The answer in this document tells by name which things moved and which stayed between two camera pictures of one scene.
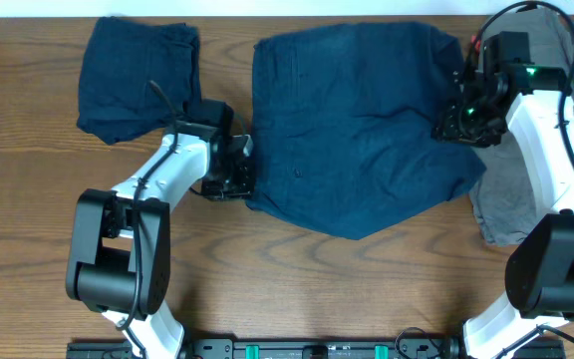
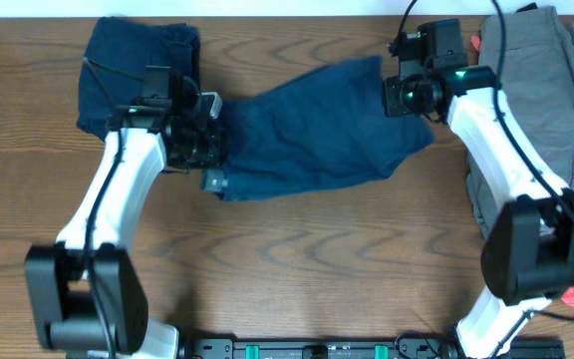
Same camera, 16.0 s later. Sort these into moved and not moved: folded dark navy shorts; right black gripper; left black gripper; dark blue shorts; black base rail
Moved: right black gripper; dark blue shorts; left black gripper
Not moved: folded dark navy shorts; black base rail
